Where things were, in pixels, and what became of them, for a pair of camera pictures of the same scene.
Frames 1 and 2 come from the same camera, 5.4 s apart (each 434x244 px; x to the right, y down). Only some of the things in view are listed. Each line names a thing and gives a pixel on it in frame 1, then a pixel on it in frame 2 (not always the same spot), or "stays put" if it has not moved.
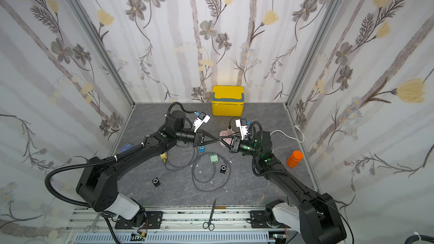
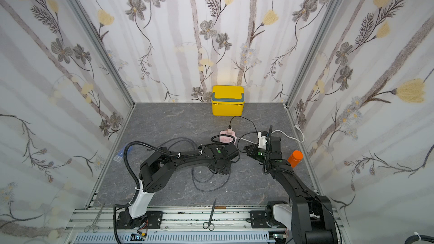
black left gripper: x=198 y=139 → x=225 y=173
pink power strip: x=225 y=133 stays put
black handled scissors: x=209 y=225 stays put
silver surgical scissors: x=95 y=229 stays put
